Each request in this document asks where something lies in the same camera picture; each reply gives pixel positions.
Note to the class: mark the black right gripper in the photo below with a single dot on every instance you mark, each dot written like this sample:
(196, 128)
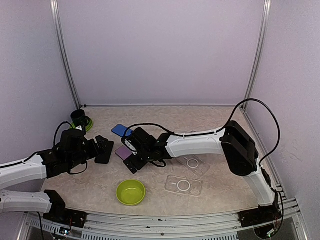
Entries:
(129, 165)

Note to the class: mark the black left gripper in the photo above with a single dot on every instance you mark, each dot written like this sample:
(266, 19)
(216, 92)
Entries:
(95, 151)

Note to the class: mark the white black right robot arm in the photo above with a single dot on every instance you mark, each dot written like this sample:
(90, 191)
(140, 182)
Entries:
(231, 141)

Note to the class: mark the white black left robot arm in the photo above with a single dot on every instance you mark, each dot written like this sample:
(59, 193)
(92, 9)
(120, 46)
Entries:
(72, 150)

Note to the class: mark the clear phone case lower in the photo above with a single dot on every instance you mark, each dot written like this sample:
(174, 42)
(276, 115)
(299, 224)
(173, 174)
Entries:
(183, 185)

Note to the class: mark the clear phone case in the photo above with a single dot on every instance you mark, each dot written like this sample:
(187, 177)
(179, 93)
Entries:
(193, 165)
(183, 185)

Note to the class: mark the clear phone case upper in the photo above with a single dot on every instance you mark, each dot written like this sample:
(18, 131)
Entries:
(193, 165)

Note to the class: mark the blue smartphone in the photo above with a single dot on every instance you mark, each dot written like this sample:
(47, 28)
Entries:
(121, 131)

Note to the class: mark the green saucer plate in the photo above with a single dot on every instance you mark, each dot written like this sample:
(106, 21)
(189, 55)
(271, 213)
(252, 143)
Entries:
(89, 124)

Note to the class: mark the green bowl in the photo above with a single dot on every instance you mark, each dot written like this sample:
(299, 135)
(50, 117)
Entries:
(130, 192)

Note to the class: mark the dark green mug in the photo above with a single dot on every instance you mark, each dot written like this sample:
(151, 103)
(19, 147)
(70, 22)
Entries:
(78, 118)

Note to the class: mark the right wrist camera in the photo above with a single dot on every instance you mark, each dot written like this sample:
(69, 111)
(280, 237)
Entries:
(130, 142)

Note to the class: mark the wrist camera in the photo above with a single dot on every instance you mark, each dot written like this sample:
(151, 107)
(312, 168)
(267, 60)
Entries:
(130, 142)
(79, 128)

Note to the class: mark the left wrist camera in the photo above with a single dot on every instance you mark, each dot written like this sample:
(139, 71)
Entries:
(79, 128)

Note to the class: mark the front aluminium rail base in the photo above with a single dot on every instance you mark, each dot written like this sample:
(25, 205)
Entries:
(101, 226)

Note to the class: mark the left aluminium frame post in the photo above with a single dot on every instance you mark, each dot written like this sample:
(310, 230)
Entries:
(54, 5)

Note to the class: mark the aluminium frame post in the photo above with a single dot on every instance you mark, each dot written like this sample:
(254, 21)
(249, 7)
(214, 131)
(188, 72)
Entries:
(54, 5)
(259, 49)

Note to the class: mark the right aluminium frame post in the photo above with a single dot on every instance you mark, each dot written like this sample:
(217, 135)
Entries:
(259, 49)

